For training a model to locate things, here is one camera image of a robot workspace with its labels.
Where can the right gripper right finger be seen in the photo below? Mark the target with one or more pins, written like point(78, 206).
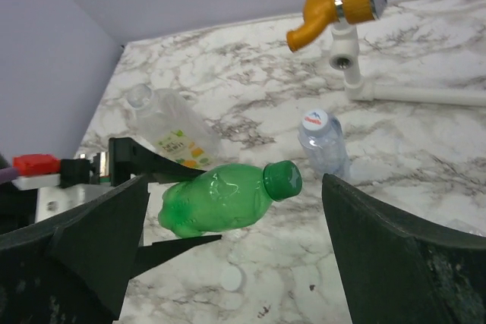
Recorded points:
point(396, 267)

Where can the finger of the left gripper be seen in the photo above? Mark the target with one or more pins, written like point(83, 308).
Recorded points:
point(127, 157)
point(156, 254)

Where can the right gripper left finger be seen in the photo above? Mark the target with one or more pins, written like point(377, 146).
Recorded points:
point(75, 266)

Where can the large clear plastic bottle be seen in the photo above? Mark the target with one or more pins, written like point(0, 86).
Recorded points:
point(168, 123)

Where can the white bottle cap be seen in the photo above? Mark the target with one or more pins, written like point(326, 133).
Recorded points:
point(231, 278)

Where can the green plastic bottle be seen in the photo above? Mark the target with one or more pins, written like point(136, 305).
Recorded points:
point(225, 198)

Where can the green bottle cap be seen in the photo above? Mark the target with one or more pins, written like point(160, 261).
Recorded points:
point(282, 180)

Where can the blue label clear bottle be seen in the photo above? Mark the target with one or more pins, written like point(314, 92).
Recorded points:
point(460, 225)

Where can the small clear water bottle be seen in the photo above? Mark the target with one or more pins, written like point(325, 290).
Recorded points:
point(321, 137)

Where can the yellow faucet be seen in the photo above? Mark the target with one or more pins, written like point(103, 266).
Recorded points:
point(319, 14)

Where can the white pipe frame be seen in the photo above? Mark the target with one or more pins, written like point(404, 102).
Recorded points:
point(419, 51)

